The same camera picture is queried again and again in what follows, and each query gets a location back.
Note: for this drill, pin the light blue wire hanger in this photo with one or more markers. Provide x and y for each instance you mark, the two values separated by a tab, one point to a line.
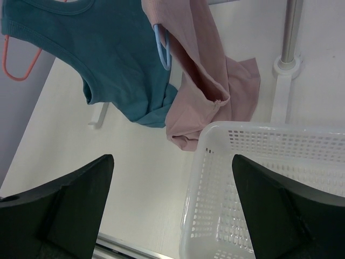
164	58

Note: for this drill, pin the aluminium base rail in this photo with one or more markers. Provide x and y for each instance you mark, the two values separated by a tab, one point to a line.
109	247

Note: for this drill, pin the white plastic mesh basket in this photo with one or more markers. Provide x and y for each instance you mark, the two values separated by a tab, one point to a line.
213	223

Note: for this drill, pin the teal tank top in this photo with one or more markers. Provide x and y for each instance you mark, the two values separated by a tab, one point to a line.
111	44

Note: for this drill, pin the white and silver clothes rack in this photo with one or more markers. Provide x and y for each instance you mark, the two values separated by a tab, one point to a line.
285	68

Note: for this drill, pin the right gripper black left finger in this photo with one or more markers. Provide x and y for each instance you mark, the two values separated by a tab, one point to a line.
59	219

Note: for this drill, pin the coral pink wire hanger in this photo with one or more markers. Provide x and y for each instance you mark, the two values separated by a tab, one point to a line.
19	58

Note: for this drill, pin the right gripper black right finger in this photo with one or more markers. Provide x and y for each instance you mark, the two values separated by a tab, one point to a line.
286	218

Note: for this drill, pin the pink tank top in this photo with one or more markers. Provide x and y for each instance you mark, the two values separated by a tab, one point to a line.
214	87

